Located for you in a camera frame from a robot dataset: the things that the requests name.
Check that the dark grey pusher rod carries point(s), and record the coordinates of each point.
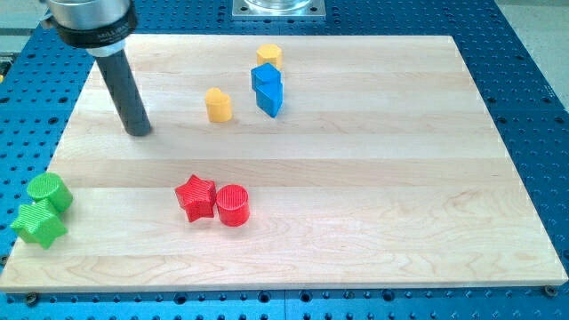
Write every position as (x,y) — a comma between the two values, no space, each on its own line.
(118,78)

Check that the yellow heart block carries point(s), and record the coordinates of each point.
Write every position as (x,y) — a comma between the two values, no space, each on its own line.
(218,105)

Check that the blue triangle block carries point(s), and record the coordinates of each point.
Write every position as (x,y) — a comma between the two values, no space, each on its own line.
(269,98)

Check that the red star block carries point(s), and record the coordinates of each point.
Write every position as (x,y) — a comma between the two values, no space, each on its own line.
(197,198)

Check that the green cylinder block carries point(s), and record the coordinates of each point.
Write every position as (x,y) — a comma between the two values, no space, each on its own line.
(50,186)

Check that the blue cube block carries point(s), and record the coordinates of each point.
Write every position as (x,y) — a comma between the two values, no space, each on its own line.
(263,74)

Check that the red cylinder block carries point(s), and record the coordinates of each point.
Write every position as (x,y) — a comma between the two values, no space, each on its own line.
(233,205)

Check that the green star block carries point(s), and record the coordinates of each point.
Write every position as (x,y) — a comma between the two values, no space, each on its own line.
(39,223)

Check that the yellow hexagon block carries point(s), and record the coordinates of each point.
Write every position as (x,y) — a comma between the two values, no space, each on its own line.
(270,53)

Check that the light wooden board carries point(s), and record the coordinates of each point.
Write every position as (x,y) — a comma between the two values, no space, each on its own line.
(382,169)

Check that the blue perforated table plate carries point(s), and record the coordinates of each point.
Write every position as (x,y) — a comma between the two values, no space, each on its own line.
(44,83)

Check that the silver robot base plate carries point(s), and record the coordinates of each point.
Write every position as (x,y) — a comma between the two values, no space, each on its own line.
(277,9)

